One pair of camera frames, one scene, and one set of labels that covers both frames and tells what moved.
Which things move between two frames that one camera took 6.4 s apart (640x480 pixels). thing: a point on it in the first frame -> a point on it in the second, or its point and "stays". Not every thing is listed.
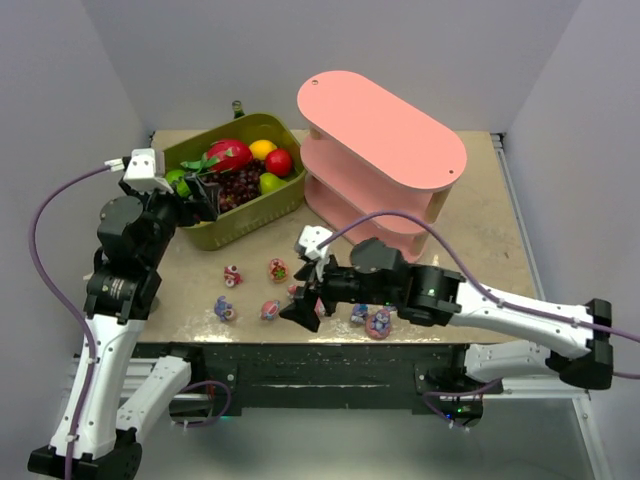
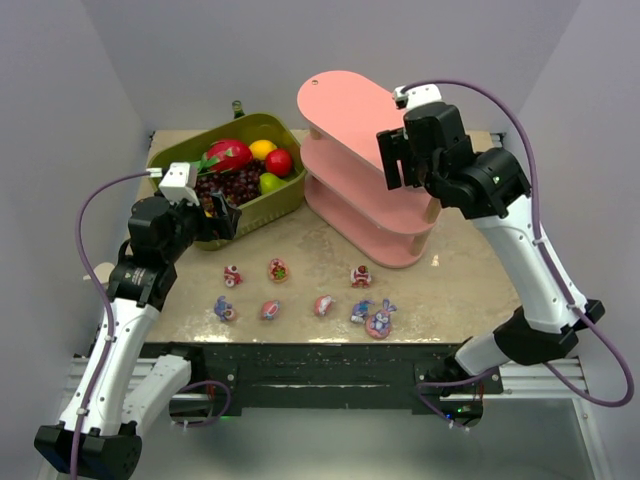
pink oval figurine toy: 270,310 stays
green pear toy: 269,183 stays
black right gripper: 315,292 -> 406,157
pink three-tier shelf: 367,152 stays
